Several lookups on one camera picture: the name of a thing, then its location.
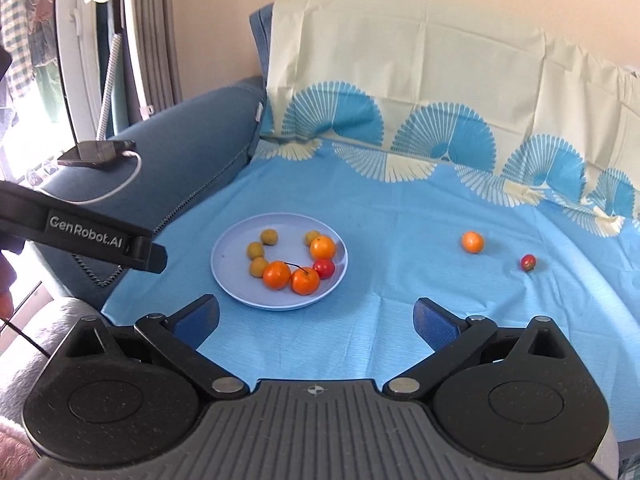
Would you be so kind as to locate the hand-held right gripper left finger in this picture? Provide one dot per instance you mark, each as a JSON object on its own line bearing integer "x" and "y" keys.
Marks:
{"x": 197, "y": 324}

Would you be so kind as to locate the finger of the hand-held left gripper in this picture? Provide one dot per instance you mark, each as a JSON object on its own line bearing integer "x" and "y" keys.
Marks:
{"x": 75, "y": 225}

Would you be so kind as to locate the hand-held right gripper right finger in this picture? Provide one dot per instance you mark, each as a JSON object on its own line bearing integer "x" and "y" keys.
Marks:
{"x": 434, "y": 325}

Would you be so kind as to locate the light blue plate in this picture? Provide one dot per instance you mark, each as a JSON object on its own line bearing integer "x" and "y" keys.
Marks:
{"x": 235, "y": 280}

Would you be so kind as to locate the tan longan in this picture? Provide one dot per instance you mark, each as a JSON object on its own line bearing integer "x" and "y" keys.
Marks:
{"x": 313, "y": 237}
{"x": 269, "y": 236}
{"x": 258, "y": 266}
{"x": 255, "y": 250}

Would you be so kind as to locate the small orange tangerine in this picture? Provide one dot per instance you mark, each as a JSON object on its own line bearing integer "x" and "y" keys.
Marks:
{"x": 472, "y": 241}
{"x": 322, "y": 247}

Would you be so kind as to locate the red cherry tomato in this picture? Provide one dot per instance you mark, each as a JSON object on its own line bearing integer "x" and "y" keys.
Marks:
{"x": 528, "y": 262}
{"x": 323, "y": 268}

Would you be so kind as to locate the twin orange fruits with stem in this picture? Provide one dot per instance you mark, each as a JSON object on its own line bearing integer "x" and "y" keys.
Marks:
{"x": 276, "y": 275}

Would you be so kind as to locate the person's left hand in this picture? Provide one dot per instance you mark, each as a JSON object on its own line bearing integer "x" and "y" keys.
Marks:
{"x": 5, "y": 285}

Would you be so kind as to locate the dark smartphone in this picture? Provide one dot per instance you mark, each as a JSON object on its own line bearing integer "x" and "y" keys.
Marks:
{"x": 95, "y": 152}

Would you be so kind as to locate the grey fleece blanket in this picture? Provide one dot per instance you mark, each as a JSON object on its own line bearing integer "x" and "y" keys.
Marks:
{"x": 55, "y": 317}

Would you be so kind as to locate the orange tangerine with stem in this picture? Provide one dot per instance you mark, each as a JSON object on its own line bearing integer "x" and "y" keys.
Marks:
{"x": 305, "y": 281}

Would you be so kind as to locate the blue fan-print bedsheet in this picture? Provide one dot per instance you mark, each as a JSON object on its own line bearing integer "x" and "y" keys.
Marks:
{"x": 400, "y": 210}

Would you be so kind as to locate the silver gooseneck stand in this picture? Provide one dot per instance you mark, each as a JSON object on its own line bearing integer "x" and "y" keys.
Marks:
{"x": 110, "y": 85}

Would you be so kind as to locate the blue sofa armrest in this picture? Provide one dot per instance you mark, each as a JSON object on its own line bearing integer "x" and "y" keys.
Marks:
{"x": 190, "y": 130}

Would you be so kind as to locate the grey curtain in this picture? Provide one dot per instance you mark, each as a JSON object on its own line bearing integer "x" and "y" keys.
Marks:
{"x": 155, "y": 60}

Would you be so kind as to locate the hanging checked garment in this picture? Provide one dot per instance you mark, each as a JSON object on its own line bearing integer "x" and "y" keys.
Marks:
{"x": 17, "y": 35}

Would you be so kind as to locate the pink fleece cloth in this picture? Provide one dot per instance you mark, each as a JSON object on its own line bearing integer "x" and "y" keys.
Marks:
{"x": 12, "y": 442}

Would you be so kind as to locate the blue checked cloth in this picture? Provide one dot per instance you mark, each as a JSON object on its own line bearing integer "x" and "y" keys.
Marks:
{"x": 630, "y": 460}

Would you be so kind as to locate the white window frame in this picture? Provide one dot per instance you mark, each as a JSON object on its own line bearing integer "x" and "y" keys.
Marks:
{"x": 82, "y": 60}

